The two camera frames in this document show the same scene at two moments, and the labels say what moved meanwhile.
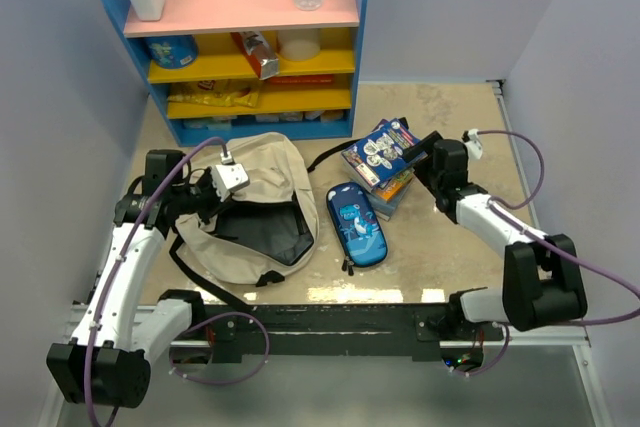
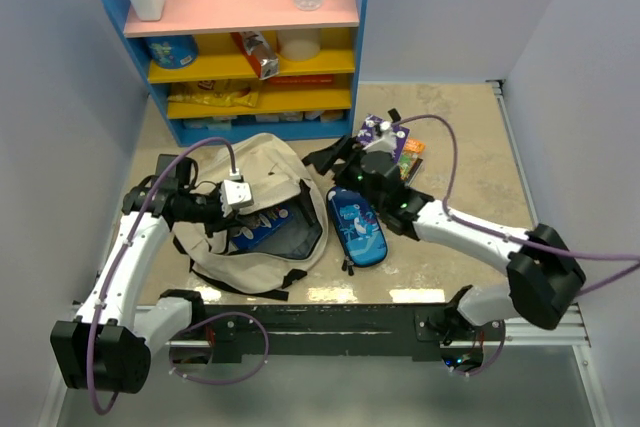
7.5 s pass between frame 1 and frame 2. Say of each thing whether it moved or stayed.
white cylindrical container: stayed
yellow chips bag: stayed
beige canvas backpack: moved
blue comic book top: moved
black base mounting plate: stayed
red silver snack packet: stayed
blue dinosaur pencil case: stayed
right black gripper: moved
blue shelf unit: stayed
